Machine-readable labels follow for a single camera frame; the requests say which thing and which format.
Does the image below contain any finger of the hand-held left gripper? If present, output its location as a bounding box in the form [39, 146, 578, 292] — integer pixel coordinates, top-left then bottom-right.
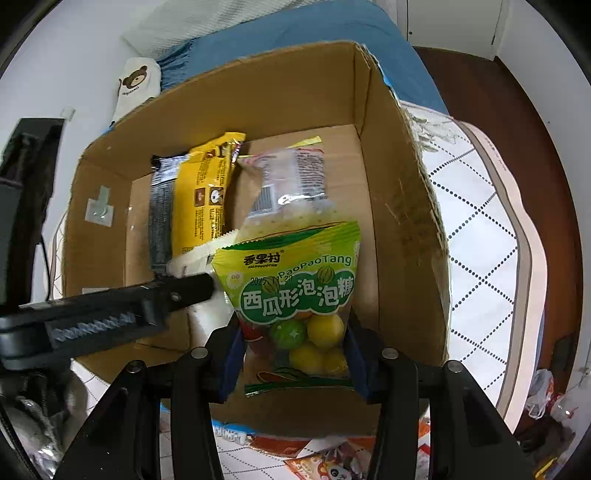
[139, 272, 216, 326]

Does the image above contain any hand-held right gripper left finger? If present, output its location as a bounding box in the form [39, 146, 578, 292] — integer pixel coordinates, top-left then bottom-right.
[55, 318, 243, 480]

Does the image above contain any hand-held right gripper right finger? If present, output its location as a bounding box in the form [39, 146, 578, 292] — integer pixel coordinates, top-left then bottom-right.
[344, 315, 536, 480]

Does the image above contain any green bubble gum packet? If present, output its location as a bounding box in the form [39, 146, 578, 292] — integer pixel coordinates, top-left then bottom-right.
[211, 220, 363, 397]

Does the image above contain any panda print snack packet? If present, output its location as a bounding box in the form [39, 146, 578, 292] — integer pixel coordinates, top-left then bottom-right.
[284, 443, 376, 480]

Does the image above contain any cardboard box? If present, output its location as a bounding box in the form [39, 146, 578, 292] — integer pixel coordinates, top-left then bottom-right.
[60, 41, 451, 437]

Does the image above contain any black snack packet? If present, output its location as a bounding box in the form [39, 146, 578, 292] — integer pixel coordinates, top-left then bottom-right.
[148, 154, 190, 274]

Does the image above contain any yellow snack packet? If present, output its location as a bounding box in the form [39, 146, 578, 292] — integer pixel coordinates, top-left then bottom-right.
[171, 132, 247, 257]

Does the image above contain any orange white snack packet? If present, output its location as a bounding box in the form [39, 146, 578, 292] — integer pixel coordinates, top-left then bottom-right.
[249, 434, 324, 459]

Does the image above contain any grey crumpled bag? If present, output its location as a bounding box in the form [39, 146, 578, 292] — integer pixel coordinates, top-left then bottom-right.
[17, 382, 89, 480]

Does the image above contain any clear pink printed snack packet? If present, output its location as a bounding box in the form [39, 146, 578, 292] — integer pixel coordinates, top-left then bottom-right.
[235, 147, 334, 241]

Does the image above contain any black stand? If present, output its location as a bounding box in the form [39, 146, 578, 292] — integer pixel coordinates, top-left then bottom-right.
[0, 117, 65, 306]

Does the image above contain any white floral quilted blanket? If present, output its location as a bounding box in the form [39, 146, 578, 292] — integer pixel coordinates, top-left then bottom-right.
[51, 104, 542, 480]

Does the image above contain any white plastic bag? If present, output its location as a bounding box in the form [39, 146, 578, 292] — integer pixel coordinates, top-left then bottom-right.
[525, 369, 555, 417]

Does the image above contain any bear print pillow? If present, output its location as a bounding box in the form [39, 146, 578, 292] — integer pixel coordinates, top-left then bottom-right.
[111, 58, 162, 126]

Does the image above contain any white quilted cushion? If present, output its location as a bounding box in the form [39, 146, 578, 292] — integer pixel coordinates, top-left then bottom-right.
[122, 0, 246, 59]

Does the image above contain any blue bed sheet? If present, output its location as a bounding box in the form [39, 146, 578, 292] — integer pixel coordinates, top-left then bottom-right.
[157, 0, 450, 117]

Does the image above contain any white door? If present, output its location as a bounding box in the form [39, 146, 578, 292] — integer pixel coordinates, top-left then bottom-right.
[406, 0, 509, 61]

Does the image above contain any black cable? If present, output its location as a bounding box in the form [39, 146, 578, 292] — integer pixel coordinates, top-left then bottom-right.
[39, 234, 52, 302]

